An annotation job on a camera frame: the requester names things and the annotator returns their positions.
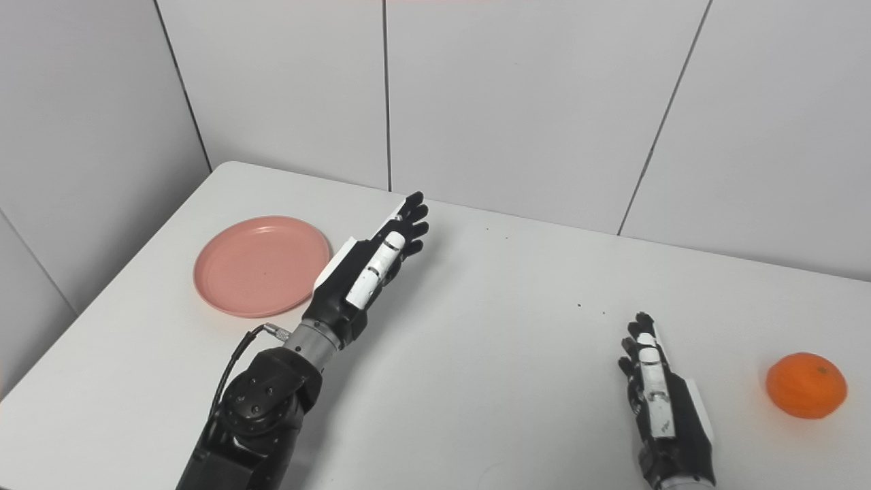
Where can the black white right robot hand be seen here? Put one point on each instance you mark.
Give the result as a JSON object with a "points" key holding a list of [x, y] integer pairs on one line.
{"points": [[684, 429]]}

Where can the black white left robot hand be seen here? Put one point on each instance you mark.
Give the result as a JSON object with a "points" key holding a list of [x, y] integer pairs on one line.
{"points": [[340, 292]]}

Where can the pink round plate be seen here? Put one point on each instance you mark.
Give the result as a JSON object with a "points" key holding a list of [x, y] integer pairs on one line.
{"points": [[262, 269]]}

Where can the orange fruit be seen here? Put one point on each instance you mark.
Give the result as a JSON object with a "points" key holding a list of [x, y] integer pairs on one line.
{"points": [[806, 384]]}

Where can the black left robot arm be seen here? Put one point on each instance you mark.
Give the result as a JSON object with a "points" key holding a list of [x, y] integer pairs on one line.
{"points": [[258, 408]]}

